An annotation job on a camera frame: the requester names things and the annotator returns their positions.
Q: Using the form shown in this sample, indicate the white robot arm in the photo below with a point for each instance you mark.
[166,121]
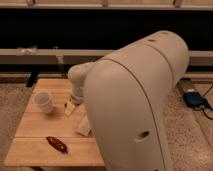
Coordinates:
[124,93]

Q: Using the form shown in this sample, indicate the wooden wall rail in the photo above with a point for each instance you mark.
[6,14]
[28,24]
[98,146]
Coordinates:
[53,56]

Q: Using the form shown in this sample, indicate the translucent plastic cup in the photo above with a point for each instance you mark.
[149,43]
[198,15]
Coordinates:
[43,101]

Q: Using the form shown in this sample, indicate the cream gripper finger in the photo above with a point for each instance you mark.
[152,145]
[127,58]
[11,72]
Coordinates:
[69,107]

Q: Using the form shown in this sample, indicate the blue power box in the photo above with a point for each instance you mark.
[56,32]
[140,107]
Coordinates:
[193,99]

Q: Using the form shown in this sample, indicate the white paper piece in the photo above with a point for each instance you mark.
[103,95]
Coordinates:
[84,127]

